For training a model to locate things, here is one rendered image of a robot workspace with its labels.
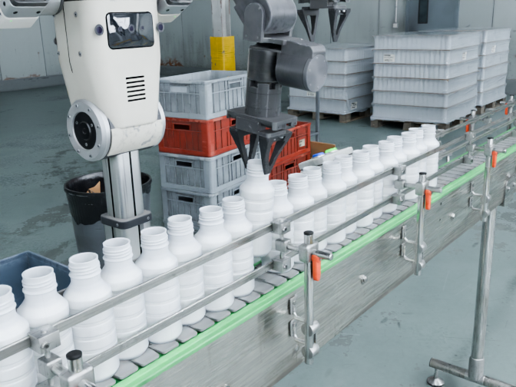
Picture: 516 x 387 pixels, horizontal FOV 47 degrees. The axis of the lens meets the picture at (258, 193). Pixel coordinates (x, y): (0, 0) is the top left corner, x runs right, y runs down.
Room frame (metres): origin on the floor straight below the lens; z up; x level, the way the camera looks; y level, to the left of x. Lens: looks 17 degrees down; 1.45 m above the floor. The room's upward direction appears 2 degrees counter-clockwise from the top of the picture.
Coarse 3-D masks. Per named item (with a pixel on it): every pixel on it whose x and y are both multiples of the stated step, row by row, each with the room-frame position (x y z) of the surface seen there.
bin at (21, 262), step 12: (24, 252) 1.26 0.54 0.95; (0, 264) 1.21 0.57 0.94; (12, 264) 1.23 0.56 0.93; (24, 264) 1.25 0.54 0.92; (36, 264) 1.24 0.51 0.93; (48, 264) 1.21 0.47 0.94; (60, 264) 1.18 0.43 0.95; (0, 276) 1.21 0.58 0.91; (12, 276) 1.23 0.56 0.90; (60, 276) 1.18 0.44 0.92; (12, 288) 1.23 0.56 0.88; (60, 288) 1.19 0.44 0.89
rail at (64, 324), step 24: (408, 192) 1.36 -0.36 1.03; (288, 216) 0.98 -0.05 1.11; (360, 216) 1.18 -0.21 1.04; (240, 240) 0.88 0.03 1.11; (192, 264) 0.79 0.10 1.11; (144, 288) 0.72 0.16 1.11; (96, 312) 0.66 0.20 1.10; (192, 312) 0.79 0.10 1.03; (144, 336) 0.72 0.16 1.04; (0, 360) 0.56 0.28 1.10; (96, 360) 0.66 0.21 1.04
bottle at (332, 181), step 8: (328, 160) 1.17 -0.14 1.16; (328, 168) 1.14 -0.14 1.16; (336, 168) 1.13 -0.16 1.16; (328, 176) 1.13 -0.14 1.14; (336, 176) 1.13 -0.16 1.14; (328, 184) 1.13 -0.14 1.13; (336, 184) 1.13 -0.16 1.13; (344, 184) 1.14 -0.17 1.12; (328, 192) 1.12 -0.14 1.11; (336, 192) 1.12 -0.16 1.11; (336, 200) 1.12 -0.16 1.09; (344, 200) 1.13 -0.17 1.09; (328, 208) 1.12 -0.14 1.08; (336, 208) 1.12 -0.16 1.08; (344, 208) 1.13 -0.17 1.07; (328, 216) 1.12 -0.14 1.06; (336, 216) 1.12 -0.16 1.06; (344, 216) 1.13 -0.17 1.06; (328, 224) 1.12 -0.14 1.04; (336, 224) 1.12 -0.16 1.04; (344, 232) 1.13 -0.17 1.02; (328, 240) 1.12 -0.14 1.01; (336, 240) 1.12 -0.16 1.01
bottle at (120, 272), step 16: (112, 240) 0.76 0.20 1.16; (128, 240) 0.75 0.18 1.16; (112, 256) 0.73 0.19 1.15; (128, 256) 0.74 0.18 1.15; (112, 272) 0.72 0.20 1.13; (128, 272) 0.73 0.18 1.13; (112, 288) 0.71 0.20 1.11; (128, 288) 0.72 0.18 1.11; (128, 304) 0.72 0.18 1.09; (144, 304) 0.74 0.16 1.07; (128, 320) 0.72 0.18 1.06; (144, 320) 0.74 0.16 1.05; (128, 336) 0.72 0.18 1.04; (128, 352) 0.72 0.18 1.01
